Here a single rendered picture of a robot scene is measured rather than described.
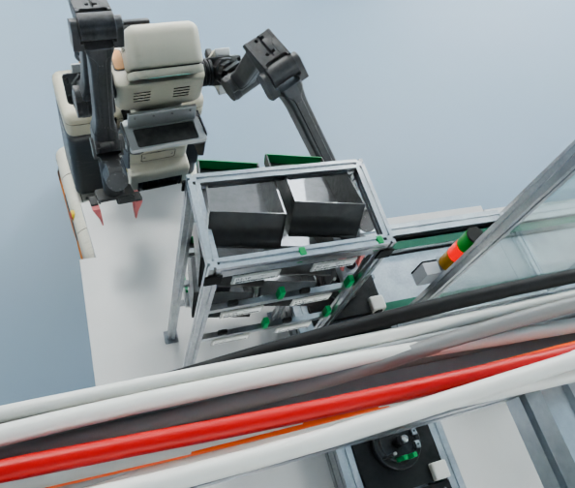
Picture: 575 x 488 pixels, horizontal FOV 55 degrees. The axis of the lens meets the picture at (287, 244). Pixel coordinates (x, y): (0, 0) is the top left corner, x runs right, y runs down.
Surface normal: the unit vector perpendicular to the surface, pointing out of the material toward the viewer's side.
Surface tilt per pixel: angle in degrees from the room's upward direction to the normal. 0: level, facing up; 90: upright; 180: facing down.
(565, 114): 0
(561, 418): 0
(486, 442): 0
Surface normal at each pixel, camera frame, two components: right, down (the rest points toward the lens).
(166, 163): 0.28, -0.36
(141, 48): 0.42, 0.21
